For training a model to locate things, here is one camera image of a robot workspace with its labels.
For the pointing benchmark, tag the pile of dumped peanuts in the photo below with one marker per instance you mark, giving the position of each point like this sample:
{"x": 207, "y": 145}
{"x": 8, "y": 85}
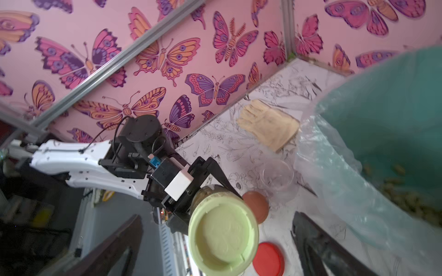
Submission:
{"x": 414, "y": 189}

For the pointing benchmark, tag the light green jar lid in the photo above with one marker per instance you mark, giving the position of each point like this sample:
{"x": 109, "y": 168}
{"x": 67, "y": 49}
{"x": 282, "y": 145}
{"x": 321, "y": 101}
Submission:
{"x": 223, "y": 235}

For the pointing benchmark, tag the brown jar lid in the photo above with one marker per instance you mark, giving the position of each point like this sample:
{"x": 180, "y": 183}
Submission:
{"x": 259, "y": 205}

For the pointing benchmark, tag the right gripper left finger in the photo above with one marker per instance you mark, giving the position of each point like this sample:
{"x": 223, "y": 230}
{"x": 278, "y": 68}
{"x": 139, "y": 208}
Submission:
{"x": 125, "y": 240}

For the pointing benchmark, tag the green lid peanut jar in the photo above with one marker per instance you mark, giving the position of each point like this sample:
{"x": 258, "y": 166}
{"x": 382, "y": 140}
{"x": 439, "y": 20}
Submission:
{"x": 207, "y": 191}

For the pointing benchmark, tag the left beige cloth glove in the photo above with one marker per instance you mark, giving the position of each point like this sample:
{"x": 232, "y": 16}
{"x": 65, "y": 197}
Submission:
{"x": 271, "y": 127}

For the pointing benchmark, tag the mint green trash bin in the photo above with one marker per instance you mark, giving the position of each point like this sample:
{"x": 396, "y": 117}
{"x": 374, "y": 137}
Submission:
{"x": 393, "y": 111}

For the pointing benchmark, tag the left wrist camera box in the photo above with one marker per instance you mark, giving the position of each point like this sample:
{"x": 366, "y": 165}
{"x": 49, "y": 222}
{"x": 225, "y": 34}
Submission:
{"x": 173, "y": 177}

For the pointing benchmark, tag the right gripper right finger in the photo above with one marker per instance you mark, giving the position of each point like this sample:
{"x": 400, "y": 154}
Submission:
{"x": 318, "y": 250}

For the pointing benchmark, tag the red jar lid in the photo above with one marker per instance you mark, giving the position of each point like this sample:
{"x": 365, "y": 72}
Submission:
{"x": 269, "y": 260}

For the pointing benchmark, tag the clear plastic bin liner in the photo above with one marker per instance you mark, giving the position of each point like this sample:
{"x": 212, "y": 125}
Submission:
{"x": 336, "y": 178}

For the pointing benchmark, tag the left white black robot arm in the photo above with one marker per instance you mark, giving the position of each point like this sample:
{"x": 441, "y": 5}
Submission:
{"x": 140, "y": 161}

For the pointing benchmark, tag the peanut jar clear plastic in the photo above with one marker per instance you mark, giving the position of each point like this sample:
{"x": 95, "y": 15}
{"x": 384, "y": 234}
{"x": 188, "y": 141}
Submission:
{"x": 276, "y": 175}

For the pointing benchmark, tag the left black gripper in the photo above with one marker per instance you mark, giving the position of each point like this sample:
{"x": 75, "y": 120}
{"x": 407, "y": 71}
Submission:
{"x": 178, "y": 212}

